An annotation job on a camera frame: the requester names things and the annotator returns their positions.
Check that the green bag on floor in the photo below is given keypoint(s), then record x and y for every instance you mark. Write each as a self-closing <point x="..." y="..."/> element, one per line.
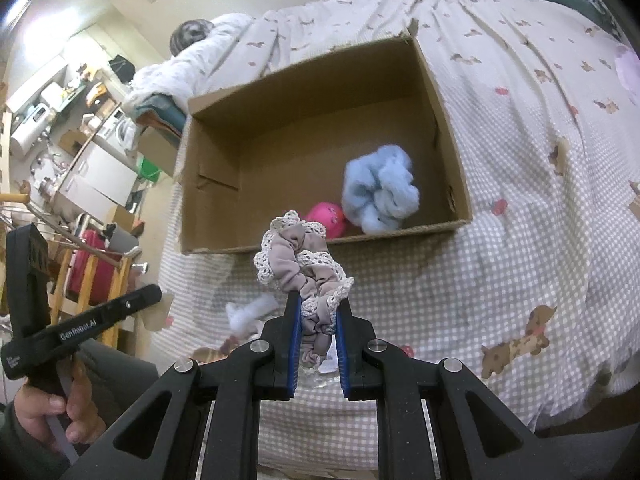
<point x="147" y="170"/>

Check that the grey knitted hat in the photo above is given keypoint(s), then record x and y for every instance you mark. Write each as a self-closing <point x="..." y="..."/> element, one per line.
<point x="189" y="33"/>

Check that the pink rubber duck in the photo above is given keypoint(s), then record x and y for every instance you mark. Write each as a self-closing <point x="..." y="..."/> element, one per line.
<point x="331" y="216"/>

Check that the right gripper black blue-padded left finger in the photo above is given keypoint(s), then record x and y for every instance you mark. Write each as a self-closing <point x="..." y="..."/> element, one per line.
<point x="202" y="421"/>

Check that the brown cardboard box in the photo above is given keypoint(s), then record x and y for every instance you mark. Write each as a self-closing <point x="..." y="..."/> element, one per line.
<point x="282" y="142"/>

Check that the person's left hand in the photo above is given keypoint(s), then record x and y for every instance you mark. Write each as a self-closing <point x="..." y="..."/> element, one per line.
<point x="33" y="406"/>

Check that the white washing machine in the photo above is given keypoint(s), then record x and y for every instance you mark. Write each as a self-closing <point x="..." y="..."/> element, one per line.
<point x="118" y="134"/>

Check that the light blue fluffy scrunchie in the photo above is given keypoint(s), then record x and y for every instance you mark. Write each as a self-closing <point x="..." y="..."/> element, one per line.
<point x="378" y="190"/>

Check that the dog-print checked bedspread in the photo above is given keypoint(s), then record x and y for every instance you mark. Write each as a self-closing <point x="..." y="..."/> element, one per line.
<point x="548" y="138"/>

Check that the pink crumpled cloth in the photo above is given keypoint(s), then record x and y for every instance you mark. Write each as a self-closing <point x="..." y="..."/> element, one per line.
<point x="627" y="67"/>

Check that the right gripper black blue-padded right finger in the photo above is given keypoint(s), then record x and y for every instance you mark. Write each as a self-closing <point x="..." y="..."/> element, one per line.
<point x="435" y="420"/>

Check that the beige lace-trimmed scrunchie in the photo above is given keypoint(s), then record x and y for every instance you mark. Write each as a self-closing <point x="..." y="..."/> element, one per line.
<point x="294" y="257"/>

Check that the wooden chair with red cushion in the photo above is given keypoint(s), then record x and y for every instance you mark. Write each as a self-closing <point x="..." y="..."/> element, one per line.
<point x="85" y="275"/>

